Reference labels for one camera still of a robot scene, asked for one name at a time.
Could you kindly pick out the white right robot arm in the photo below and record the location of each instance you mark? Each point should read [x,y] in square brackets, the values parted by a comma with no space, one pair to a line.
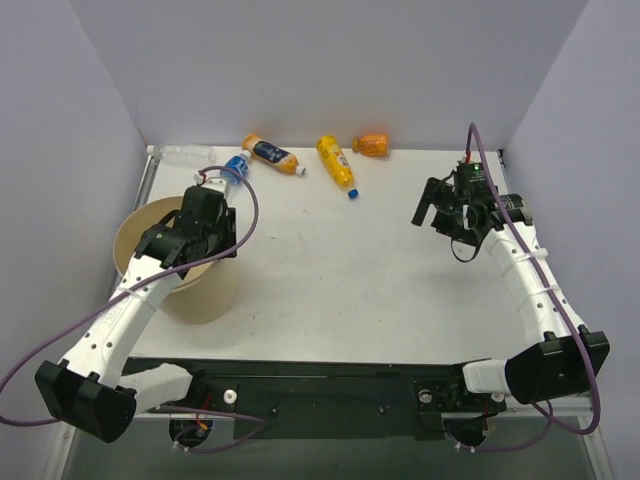
[562,354]

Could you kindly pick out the tan round bin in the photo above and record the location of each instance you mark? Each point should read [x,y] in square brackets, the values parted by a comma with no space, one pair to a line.
[207,291]

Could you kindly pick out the orange bottle with blue label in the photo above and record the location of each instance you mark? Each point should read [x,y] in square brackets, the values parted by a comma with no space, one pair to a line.
[276,157]

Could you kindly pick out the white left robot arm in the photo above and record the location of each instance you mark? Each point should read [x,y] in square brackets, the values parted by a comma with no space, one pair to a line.
[87,388]

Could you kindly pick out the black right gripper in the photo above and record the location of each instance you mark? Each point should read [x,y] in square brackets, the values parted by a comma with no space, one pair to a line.
[439,201]

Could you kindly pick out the yellow bottle with blue cap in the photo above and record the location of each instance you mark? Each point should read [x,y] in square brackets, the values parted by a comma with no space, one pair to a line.
[337,166]

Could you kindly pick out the black mounting rail plate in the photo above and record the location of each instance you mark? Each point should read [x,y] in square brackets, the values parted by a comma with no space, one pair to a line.
[312,400]

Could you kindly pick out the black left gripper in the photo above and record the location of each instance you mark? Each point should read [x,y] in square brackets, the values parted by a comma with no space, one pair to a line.
[229,230]

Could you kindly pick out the small orange bottle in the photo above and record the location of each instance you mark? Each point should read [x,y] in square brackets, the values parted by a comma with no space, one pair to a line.
[372,145]

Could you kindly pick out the aluminium frame rail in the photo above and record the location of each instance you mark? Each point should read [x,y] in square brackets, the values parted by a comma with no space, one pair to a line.
[578,409]

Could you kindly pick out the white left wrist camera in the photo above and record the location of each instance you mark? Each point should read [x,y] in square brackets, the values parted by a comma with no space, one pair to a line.
[213,180]

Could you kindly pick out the clear plastic bottle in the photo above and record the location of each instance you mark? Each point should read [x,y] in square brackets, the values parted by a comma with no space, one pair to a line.
[192,155]

